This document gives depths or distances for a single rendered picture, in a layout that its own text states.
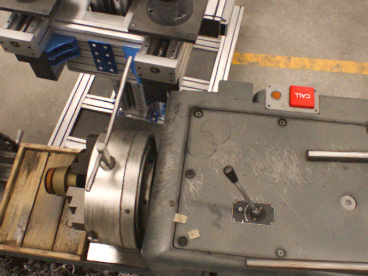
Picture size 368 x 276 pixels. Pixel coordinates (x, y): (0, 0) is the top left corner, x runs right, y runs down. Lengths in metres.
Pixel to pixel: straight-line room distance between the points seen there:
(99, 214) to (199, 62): 1.60
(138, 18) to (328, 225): 0.84
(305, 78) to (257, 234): 1.93
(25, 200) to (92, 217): 0.45
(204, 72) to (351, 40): 1.14
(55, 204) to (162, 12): 0.69
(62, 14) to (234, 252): 1.05
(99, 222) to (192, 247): 0.25
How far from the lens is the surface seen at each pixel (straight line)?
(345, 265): 0.89
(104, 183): 0.95
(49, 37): 1.53
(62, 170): 1.12
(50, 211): 1.34
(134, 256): 1.26
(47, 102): 2.66
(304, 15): 3.09
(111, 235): 1.01
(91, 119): 2.26
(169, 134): 0.97
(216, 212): 0.88
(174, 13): 1.27
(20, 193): 1.40
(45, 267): 1.63
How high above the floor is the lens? 2.09
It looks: 62 degrees down
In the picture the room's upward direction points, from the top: 2 degrees counter-clockwise
